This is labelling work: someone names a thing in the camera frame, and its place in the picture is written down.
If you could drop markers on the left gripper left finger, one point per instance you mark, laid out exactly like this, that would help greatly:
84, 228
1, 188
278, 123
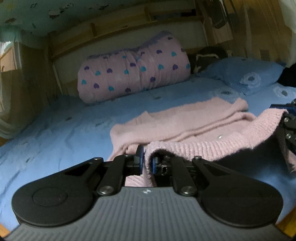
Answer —
66, 196

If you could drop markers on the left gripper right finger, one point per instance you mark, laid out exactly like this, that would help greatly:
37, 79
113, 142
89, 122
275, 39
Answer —
226, 195

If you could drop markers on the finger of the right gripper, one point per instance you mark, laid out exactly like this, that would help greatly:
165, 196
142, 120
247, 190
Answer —
287, 106

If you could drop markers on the pink knitted sweater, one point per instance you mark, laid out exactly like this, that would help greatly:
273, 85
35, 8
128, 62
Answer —
212, 129

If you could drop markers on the hanging dark clothes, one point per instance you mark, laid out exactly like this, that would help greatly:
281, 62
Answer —
217, 11

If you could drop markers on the blue floral pillow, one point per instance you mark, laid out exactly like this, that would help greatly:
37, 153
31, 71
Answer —
244, 75

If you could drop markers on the blue floral bed sheet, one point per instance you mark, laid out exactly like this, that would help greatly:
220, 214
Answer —
69, 132

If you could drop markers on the black and white garment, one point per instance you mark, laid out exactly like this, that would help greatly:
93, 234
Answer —
206, 56

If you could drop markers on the wooden bed headboard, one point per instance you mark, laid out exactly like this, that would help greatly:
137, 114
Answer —
121, 29

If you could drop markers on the pink heart-patterned rolled quilt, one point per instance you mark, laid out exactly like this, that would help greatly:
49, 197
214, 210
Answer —
158, 62

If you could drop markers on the wooden cabinet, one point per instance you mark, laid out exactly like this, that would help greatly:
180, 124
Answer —
15, 103

